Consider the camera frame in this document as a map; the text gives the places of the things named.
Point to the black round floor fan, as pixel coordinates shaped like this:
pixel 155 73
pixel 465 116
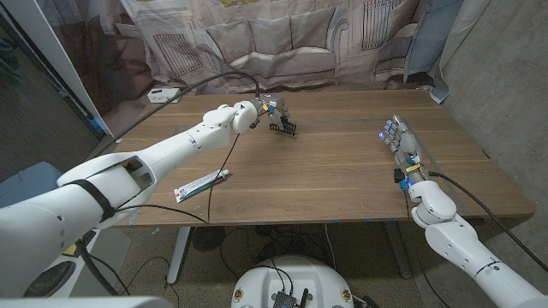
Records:
pixel 208 238

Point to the white robot torso base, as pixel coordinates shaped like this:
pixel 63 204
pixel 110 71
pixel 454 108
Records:
pixel 295 278

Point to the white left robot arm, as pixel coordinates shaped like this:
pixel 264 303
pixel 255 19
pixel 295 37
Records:
pixel 128 160

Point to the pale grey hanging cloth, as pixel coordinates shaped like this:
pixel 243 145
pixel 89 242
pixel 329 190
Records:
pixel 458 43

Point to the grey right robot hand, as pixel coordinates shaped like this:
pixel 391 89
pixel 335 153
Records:
pixel 406 143

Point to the white floor unit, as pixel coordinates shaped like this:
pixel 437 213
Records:
pixel 107 256

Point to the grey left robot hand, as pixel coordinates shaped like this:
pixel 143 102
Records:
pixel 274 104

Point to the black antenna module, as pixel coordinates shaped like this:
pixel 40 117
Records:
pixel 284 299

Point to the printed sofa backdrop curtain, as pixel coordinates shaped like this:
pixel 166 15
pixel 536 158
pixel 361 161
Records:
pixel 299 43

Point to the white partition panel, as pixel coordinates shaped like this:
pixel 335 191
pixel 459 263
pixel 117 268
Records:
pixel 55 55

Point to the white table leg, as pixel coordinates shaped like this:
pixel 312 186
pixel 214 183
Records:
pixel 180 252

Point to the white toothpaste tube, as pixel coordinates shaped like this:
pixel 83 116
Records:
pixel 192 188

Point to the blue plastic bin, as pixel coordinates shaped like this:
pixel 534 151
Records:
pixel 25 184

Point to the grey table leg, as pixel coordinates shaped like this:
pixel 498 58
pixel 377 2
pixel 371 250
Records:
pixel 396 248

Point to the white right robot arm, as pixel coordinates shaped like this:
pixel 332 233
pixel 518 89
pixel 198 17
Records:
pixel 466 248

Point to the black claw hair clip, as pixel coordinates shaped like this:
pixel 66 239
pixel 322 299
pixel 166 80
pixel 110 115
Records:
pixel 291 129

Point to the white power strip box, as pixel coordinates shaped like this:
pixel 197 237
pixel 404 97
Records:
pixel 158 96

